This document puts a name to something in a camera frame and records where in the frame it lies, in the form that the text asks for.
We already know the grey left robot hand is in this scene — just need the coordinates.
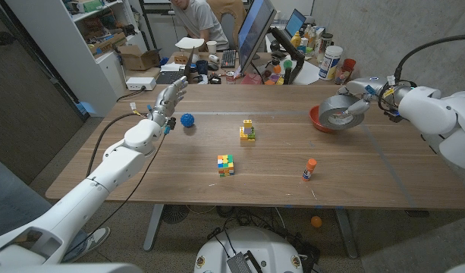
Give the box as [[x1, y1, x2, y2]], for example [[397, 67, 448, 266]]
[[151, 75, 189, 127]]

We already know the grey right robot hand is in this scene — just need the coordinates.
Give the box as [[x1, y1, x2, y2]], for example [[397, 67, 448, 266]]
[[337, 77, 389, 116]]

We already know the grey duct tape roll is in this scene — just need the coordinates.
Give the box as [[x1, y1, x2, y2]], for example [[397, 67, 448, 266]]
[[318, 94, 366, 131]]

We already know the red bowl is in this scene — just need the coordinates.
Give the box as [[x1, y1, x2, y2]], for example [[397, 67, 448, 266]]
[[309, 105, 336, 134]]

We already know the yellow toy lego stack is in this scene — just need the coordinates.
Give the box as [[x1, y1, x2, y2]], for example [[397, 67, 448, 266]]
[[239, 119, 256, 143]]

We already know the dark open laptop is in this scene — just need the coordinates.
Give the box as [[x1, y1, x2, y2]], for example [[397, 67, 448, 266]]
[[155, 47, 196, 86]]

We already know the blue spiky ball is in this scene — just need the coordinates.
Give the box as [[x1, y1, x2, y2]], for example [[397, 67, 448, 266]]
[[180, 112, 196, 128]]

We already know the red cup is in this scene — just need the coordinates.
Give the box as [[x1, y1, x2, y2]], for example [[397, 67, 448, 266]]
[[341, 58, 357, 74]]

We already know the white box device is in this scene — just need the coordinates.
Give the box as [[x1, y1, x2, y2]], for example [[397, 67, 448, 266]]
[[125, 77, 158, 92]]

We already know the white wipes canister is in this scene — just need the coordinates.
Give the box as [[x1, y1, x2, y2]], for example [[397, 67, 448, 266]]
[[318, 45, 344, 81]]

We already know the open cardboard box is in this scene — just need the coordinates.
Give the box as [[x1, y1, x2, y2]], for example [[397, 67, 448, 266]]
[[118, 44, 162, 72]]

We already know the white plate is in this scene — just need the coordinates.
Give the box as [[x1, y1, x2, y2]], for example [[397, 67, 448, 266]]
[[174, 36, 206, 51]]

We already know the black keyboard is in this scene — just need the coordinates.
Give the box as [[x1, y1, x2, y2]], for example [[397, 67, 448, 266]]
[[220, 49, 237, 70]]

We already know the seated person grey shirt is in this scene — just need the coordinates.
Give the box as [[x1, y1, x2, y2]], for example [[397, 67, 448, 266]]
[[169, 0, 230, 52]]

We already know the colourful puzzle cube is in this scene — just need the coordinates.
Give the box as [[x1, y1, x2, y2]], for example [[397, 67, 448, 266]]
[[217, 154, 235, 178]]

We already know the white shelf unit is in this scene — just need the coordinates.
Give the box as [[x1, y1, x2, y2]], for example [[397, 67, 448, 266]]
[[4, 0, 149, 118]]

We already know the laptop with blue screen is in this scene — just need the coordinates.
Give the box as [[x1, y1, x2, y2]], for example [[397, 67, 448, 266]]
[[284, 8, 307, 39]]

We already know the tan office chair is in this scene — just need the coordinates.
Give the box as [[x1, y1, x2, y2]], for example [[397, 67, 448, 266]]
[[206, 0, 243, 51]]

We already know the orange glue stick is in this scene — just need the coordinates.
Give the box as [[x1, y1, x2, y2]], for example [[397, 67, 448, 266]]
[[302, 158, 318, 183]]

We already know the black computer monitor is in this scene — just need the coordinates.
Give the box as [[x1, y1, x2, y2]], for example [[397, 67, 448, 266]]
[[237, 0, 278, 75]]

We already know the black floor fan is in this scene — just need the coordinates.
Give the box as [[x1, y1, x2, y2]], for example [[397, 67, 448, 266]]
[[162, 204, 190, 225]]

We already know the grey table leg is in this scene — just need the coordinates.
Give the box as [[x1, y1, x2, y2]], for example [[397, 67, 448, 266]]
[[143, 203, 165, 253], [333, 208, 360, 260]]

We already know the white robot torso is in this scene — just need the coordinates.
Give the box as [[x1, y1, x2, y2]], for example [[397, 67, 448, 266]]
[[193, 226, 305, 273]]

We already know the standing person in jeans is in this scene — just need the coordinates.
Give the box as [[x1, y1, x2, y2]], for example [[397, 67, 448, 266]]
[[0, 151, 112, 263]]

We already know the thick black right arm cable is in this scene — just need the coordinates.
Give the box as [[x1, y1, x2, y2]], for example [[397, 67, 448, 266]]
[[394, 34, 465, 83]]

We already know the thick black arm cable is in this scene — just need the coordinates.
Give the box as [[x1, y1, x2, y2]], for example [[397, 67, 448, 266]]
[[86, 111, 146, 177], [394, 34, 465, 83]]

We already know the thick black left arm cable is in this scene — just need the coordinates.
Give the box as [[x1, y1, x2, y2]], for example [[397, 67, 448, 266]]
[[86, 111, 146, 177]]

